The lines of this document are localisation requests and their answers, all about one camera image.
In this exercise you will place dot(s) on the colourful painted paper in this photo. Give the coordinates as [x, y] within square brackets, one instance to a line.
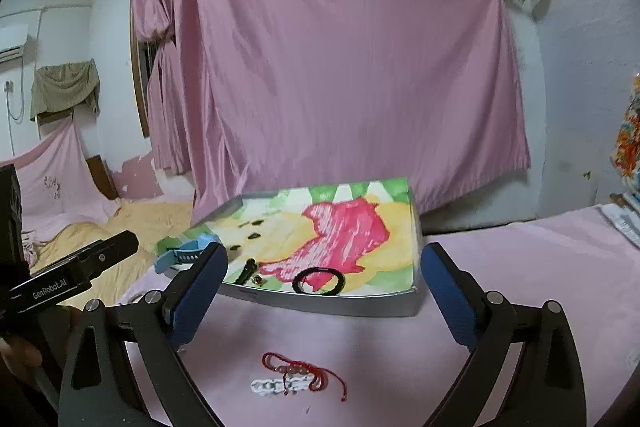
[345, 227]

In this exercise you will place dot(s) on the grey tray box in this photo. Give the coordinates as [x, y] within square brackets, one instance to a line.
[350, 304]

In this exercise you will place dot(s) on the blue wrist watch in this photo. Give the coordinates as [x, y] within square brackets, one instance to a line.
[182, 257]

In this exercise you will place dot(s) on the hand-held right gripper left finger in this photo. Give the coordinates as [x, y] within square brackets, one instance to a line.
[200, 297]

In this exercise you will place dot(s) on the olive green cloth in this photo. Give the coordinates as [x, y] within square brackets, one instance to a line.
[62, 89]

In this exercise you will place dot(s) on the white air conditioner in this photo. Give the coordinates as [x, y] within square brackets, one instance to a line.
[11, 43]

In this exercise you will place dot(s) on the pink table cloth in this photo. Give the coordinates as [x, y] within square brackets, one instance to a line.
[380, 357]

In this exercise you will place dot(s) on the yellow blanket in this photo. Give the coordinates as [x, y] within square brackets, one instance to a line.
[140, 227]

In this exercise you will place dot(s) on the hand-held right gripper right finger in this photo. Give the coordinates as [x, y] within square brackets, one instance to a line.
[447, 302]

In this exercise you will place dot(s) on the wooden headboard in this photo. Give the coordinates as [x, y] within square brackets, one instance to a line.
[102, 177]

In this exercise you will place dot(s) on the person's left hand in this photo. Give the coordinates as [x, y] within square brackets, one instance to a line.
[17, 354]

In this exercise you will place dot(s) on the row of books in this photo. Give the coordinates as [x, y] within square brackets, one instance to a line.
[625, 222]

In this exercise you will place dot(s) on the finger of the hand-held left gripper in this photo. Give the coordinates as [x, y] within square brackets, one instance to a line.
[110, 249]

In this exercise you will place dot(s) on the small black clip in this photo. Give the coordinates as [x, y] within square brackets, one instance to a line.
[246, 269]

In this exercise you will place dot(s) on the hanging pink sheet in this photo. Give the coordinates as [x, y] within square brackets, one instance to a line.
[55, 172]

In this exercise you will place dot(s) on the white wall socket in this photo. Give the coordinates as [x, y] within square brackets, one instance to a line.
[9, 85]

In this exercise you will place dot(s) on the colourful patterned bag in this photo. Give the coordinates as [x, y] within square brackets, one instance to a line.
[629, 137]

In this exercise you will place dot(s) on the large pink curtain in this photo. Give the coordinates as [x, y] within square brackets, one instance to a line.
[325, 57]

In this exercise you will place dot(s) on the wooden window frame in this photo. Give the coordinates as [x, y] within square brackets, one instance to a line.
[137, 72]

